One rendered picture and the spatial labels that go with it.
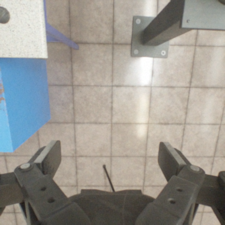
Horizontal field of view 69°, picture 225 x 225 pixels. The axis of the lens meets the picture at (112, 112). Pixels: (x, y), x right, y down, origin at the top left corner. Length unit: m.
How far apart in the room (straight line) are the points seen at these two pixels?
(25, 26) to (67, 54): 0.75
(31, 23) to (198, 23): 0.54
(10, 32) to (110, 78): 0.86
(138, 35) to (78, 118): 0.84
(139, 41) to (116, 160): 1.07
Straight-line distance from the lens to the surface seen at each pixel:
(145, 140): 1.59
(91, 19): 1.46
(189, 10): 0.55
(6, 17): 0.75
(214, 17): 0.58
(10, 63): 1.03
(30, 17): 0.73
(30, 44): 0.72
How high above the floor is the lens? 1.41
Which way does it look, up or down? 75 degrees down
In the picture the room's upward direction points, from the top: 176 degrees clockwise
